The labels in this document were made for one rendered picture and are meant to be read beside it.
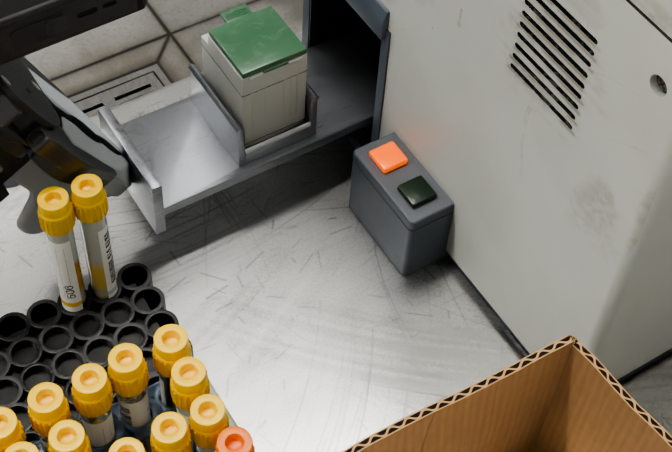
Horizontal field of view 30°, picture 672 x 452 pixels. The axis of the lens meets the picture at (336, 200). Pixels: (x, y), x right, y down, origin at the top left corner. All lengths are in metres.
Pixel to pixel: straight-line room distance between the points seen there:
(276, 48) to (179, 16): 1.45
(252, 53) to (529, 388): 0.24
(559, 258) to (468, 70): 0.10
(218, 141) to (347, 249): 0.10
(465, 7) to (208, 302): 0.22
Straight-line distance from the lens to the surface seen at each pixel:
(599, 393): 0.53
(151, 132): 0.72
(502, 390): 0.52
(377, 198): 0.69
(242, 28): 0.68
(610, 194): 0.55
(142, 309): 0.67
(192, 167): 0.70
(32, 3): 0.56
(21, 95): 0.59
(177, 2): 2.13
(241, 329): 0.68
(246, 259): 0.71
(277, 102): 0.68
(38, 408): 0.53
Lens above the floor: 1.45
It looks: 52 degrees down
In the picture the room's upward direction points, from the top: 4 degrees clockwise
